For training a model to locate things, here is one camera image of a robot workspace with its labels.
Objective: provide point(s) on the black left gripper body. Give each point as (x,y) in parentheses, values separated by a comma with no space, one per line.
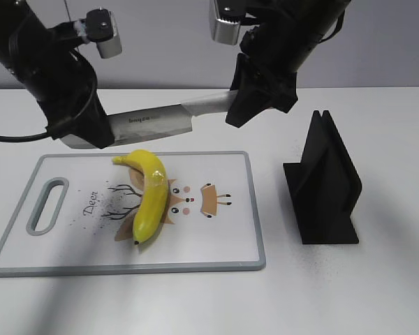
(72,106)

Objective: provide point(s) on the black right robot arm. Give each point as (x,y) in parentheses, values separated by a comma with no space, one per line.
(281,35)

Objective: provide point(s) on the grey rimmed deer cutting board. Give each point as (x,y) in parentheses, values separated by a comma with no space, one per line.
(75,214)

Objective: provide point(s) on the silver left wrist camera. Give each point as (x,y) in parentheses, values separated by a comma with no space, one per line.
(101,29)

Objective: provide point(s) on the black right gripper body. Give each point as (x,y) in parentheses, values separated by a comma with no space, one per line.
(258,86)

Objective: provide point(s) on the silver kitchen knife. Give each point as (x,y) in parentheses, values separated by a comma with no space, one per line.
(165,121)

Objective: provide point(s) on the yellow plastic banana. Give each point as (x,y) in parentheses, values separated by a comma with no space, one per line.
(155,192)

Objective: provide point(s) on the black knife stand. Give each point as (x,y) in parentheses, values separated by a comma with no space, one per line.
(324,185)

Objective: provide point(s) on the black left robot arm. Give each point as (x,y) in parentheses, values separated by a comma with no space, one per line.
(24,41)

